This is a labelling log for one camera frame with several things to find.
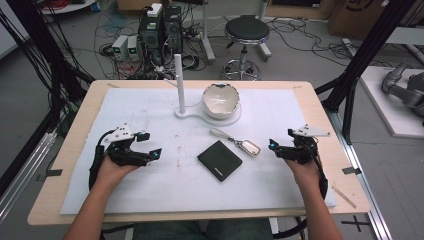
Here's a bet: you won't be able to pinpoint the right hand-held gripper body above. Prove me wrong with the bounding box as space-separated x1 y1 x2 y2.
279 124 331 165

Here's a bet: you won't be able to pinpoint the white table leg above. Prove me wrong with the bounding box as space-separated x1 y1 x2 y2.
199 0 217 64

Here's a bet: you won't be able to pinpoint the cardboard box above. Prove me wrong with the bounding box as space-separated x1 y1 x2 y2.
327 0 424 33

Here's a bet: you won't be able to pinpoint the aluminium rail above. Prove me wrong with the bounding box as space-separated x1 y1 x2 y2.
325 109 394 240
0 130 58 224

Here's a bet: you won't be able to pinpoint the white box on computer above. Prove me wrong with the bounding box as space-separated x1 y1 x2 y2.
146 2 164 19

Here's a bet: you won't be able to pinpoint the white ceramic bowl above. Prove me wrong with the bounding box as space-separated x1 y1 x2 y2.
201 83 241 120

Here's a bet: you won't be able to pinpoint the black metal frame post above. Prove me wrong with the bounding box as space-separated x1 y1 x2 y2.
314 0 418 146
0 0 96 198

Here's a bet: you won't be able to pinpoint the silver key fob with strap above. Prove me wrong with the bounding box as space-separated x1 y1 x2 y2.
209 128 262 158

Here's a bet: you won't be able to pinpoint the hand-held gripper black cable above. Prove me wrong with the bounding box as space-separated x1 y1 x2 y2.
308 141 330 201
88 129 116 192

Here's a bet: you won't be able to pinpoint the black wallet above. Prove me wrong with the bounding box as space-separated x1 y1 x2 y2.
196 140 244 183

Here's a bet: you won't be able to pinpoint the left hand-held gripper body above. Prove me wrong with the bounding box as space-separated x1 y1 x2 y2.
103 123 150 167

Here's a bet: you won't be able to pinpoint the grey power supply unit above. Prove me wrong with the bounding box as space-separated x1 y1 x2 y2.
127 35 140 62
111 34 130 62

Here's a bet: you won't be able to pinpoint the person's right hand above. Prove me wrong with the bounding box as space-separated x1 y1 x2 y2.
285 159 323 198

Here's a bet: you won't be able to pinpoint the white stand with pole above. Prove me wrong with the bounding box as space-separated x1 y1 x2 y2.
163 53 243 128

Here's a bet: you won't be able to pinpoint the thin wooden stick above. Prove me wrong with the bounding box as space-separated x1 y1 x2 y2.
331 185 357 210

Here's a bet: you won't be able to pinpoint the black computer tower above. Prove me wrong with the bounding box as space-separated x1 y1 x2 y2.
137 13 165 67
162 4 184 55

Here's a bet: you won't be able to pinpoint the bundle of black cables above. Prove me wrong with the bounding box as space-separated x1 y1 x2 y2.
0 6 96 134

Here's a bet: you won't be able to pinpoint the person's legs in jeans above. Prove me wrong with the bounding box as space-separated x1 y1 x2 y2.
132 218 275 240

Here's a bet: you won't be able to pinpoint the black round stool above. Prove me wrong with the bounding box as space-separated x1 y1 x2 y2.
221 14 271 81

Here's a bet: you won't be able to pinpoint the white base board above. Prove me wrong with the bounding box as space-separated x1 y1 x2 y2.
359 65 424 140

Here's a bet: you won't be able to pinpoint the right hand-held gripper black cable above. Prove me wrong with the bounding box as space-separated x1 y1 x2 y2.
308 141 330 201

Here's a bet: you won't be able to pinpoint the person's left hand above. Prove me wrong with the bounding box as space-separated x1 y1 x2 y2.
94 155 141 192

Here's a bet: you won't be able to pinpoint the tangle of floor cables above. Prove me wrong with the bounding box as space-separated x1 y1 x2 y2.
93 9 394 81

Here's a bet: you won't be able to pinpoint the left hand-held gripper black cable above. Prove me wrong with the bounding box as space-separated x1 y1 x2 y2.
88 129 116 192

